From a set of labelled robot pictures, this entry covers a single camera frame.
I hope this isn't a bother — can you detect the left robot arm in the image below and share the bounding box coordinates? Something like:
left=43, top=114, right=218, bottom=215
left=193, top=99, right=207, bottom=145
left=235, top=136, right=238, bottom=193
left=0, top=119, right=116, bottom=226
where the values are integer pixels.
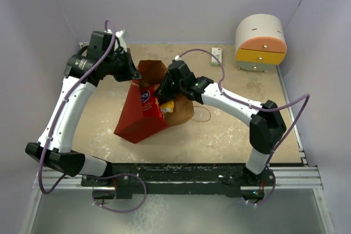
left=25, top=30, right=141, bottom=186

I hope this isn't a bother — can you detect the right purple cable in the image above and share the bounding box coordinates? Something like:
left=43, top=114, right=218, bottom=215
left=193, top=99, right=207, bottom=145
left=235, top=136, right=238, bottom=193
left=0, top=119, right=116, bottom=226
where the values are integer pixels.
left=175, top=48, right=310, bottom=207

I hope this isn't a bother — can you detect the round pastel drawer cabinet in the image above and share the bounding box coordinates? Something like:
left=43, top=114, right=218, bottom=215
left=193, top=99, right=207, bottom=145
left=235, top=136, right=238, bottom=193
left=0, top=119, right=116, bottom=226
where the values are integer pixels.
left=235, top=14, right=287, bottom=72

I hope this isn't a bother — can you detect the yellow snack packet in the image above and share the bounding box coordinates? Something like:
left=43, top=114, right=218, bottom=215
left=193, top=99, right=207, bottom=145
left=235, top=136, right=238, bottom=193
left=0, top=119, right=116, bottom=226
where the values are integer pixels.
left=160, top=100, right=174, bottom=115

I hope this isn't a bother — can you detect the large red snack bag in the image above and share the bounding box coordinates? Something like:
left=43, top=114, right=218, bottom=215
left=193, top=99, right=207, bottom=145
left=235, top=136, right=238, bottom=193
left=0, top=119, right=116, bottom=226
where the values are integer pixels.
left=139, top=84, right=164, bottom=119

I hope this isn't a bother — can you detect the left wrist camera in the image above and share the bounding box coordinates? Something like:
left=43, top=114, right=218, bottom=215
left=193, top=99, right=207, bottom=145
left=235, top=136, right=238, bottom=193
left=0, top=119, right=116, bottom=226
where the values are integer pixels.
left=115, top=30, right=127, bottom=52

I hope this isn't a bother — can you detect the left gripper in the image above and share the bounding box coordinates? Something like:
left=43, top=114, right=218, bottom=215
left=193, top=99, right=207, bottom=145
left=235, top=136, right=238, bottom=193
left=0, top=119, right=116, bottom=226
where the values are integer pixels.
left=105, top=49, right=142, bottom=83

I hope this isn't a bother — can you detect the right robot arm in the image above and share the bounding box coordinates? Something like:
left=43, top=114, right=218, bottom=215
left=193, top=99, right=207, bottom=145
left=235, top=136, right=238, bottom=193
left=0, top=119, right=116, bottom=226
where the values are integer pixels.
left=154, top=60, right=286, bottom=185

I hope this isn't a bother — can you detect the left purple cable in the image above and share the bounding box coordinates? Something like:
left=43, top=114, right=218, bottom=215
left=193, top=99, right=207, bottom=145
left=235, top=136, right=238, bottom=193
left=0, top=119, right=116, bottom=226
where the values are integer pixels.
left=38, top=19, right=117, bottom=194

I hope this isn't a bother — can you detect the red paper bag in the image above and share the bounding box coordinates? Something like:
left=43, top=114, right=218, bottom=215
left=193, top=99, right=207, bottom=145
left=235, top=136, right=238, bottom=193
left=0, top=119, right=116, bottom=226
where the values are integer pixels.
left=114, top=60, right=194, bottom=144

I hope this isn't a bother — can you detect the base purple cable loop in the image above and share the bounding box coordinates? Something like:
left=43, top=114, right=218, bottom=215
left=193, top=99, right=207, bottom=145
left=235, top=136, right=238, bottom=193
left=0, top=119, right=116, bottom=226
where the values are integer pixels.
left=91, top=172, right=148, bottom=213

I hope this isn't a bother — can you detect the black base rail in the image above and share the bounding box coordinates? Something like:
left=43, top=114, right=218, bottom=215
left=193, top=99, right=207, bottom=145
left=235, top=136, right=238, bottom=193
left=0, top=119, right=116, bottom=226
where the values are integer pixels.
left=81, top=163, right=275, bottom=200

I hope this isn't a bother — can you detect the small white box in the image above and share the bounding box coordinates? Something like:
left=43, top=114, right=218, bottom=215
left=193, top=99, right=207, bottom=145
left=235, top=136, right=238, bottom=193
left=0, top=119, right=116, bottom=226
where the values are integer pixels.
left=211, top=47, right=222, bottom=66

